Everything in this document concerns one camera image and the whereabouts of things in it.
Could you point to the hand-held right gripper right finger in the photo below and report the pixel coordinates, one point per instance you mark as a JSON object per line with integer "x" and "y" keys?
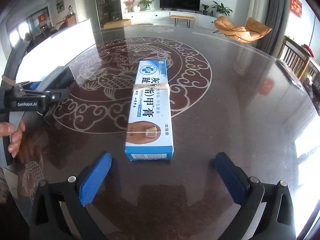
{"x": 231, "y": 177}

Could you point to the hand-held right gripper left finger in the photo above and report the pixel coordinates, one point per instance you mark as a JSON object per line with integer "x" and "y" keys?
{"x": 96, "y": 177}

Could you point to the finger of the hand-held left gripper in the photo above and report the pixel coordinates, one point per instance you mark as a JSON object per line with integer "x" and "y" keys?
{"x": 58, "y": 95}
{"x": 40, "y": 85}

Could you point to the black cardboard box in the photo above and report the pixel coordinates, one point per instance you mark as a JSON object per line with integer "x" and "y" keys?
{"x": 60, "y": 76}

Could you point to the blue and white cream box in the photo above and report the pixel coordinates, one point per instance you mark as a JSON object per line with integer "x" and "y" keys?
{"x": 150, "y": 115}

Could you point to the dark round patterned desktop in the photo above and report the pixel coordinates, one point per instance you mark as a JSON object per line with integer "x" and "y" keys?
{"x": 225, "y": 130}

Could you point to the person's left hand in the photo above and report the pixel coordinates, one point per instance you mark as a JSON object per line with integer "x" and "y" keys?
{"x": 15, "y": 135}

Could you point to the red door decoration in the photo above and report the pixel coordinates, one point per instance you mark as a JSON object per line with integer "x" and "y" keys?
{"x": 41, "y": 18}

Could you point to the wooden side cabinet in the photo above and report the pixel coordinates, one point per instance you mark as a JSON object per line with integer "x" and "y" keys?
{"x": 70, "y": 18}

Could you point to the tan rubber band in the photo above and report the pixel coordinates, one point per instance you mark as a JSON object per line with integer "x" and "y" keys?
{"x": 150, "y": 87}

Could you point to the dark glass display cabinet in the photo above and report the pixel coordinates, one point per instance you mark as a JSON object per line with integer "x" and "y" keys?
{"x": 108, "y": 2}

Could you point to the red flowers in white vase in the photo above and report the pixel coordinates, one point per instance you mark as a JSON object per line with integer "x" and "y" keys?
{"x": 136, "y": 8}

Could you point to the white television cabinet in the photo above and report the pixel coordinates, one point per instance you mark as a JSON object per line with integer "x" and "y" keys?
{"x": 150, "y": 17}

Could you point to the bushy green potted plant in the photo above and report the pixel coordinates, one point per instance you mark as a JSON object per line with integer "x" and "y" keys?
{"x": 146, "y": 2}

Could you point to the wooden chair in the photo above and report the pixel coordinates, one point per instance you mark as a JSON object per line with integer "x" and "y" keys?
{"x": 292, "y": 53}

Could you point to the orange-topped bench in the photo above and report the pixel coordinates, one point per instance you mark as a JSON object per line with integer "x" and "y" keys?
{"x": 182, "y": 17}

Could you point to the orange lounge chair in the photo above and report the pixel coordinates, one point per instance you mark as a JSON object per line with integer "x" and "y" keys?
{"x": 232, "y": 28}

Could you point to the red item on chair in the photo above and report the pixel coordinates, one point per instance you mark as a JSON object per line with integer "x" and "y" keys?
{"x": 308, "y": 50}

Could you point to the black television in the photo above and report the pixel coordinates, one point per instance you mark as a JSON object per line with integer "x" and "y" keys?
{"x": 180, "y": 0}

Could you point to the grey curtain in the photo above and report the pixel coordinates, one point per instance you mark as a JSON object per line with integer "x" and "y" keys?
{"x": 275, "y": 17}

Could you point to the large leafy potted plant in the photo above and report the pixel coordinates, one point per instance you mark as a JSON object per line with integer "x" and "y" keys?
{"x": 221, "y": 8}

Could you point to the small green potted plant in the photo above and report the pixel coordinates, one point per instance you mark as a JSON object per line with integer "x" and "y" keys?
{"x": 205, "y": 7}

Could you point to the cream floor air conditioner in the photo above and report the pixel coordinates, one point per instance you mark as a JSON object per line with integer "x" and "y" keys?
{"x": 260, "y": 5}

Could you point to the framed wall painting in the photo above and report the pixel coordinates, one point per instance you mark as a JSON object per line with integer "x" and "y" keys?
{"x": 60, "y": 3}

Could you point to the red wall hanging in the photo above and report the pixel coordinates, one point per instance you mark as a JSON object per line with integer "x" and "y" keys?
{"x": 296, "y": 5}

